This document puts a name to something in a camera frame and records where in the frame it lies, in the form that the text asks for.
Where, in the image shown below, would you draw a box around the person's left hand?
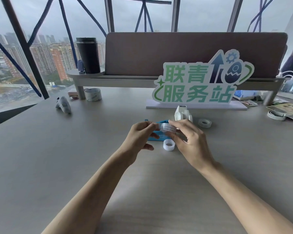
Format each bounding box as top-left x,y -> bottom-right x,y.
120,121 -> 160,166

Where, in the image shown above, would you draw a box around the person's right hand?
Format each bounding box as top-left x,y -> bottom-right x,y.
168,119 -> 217,173

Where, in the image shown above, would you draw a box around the person's left forearm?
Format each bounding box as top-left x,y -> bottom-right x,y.
41,153 -> 135,234

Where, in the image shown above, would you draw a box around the person's right forearm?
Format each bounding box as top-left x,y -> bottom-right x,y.
201,161 -> 293,234

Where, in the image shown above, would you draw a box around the white empty tape core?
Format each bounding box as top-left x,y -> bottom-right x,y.
163,140 -> 176,152

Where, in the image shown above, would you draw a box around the blue tape dispenser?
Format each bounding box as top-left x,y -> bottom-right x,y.
145,118 -> 184,142

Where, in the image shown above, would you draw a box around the white sign base board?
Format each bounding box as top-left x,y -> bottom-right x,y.
146,99 -> 248,110

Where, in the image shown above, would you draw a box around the white tape dispenser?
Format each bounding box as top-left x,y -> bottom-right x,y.
174,105 -> 193,123

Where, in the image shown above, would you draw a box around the small clear tape roll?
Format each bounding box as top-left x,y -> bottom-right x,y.
198,118 -> 212,128

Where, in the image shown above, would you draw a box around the grey desk shelf riser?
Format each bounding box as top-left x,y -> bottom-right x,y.
66,69 -> 286,105

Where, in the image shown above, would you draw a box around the wide white tape roll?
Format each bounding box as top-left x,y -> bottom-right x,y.
84,88 -> 102,102

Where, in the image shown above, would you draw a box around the green and white cutout sign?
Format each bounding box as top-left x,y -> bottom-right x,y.
153,49 -> 255,104

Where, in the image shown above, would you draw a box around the brown desk partition panel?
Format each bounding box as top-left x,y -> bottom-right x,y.
105,32 -> 288,78

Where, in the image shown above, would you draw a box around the blue and white packet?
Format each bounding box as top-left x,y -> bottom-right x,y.
233,90 -> 260,101

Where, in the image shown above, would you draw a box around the grey handheld controller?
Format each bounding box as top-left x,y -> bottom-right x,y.
55,96 -> 72,114

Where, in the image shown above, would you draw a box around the black travel tumbler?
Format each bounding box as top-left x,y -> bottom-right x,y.
75,37 -> 101,74

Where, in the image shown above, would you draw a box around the printed beige card sheet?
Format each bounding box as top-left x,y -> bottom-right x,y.
266,103 -> 293,123

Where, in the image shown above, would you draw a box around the white ring tape roll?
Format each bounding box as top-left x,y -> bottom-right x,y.
267,111 -> 287,122

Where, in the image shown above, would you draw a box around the white cables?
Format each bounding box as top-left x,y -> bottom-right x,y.
278,68 -> 293,93

